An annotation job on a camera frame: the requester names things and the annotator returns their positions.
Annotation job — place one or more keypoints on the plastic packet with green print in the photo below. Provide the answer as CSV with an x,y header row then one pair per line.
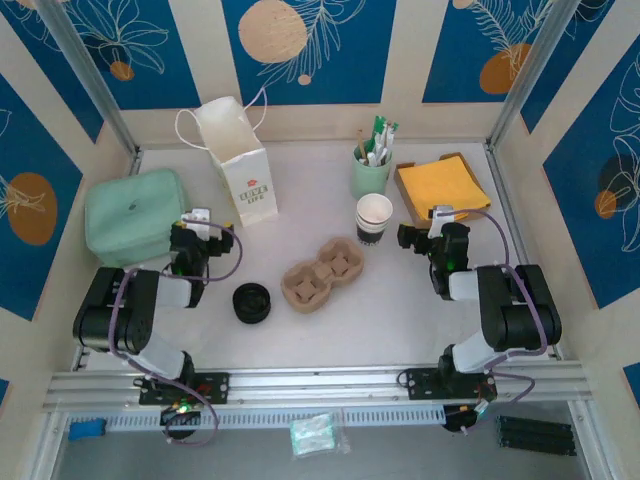
x,y
312,435

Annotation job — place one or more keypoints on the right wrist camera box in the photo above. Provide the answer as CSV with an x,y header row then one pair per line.
x,y
442,215

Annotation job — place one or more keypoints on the wooden stirrer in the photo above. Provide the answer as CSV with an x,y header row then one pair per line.
x,y
360,142

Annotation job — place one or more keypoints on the brown pulp cup carrier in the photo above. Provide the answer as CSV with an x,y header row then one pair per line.
x,y
320,277

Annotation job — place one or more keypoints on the aluminium frame post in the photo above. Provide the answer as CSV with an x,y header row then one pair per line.
x,y
85,65
530,65

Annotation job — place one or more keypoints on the left black mount plate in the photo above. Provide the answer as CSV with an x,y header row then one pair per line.
x,y
215,387

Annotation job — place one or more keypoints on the black ribbed block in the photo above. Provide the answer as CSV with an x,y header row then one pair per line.
x,y
535,436

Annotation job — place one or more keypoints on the yellow napkin stack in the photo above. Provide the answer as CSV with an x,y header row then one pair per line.
x,y
440,187

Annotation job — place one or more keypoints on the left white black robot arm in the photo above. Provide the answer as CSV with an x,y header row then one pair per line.
x,y
115,310

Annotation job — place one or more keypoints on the brown cardboard napkin tray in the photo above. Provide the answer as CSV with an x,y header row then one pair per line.
x,y
415,215

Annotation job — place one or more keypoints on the right black mount plate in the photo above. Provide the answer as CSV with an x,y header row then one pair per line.
x,y
420,385

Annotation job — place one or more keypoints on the blue plastic part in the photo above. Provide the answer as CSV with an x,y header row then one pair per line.
x,y
85,431

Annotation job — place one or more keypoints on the green white wrapped straw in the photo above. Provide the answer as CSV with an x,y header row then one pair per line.
x,y
378,131
391,135

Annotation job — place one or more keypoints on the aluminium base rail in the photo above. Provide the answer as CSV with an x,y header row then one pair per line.
x,y
320,385

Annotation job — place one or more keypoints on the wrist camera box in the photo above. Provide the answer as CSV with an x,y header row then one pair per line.
x,y
442,215
196,220

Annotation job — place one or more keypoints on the white paper carrier bag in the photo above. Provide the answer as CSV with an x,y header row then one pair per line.
x,y
250,170

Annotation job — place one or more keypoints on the mint green zip case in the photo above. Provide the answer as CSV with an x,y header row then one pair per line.
x,y
130,210

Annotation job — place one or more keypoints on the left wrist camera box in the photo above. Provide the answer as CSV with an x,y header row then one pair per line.
x,y
196,220

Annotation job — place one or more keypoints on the black mount plate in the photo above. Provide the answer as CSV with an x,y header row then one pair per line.
x,y
215,387
420,385

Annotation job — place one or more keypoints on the mint green holder cup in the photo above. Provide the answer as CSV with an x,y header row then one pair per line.
x,y
367,182

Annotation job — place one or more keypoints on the aluminium side rail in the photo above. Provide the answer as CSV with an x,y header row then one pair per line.
x,y
500,185

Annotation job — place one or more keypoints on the black cup lid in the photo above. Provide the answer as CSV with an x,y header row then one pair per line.
x,y
252,302

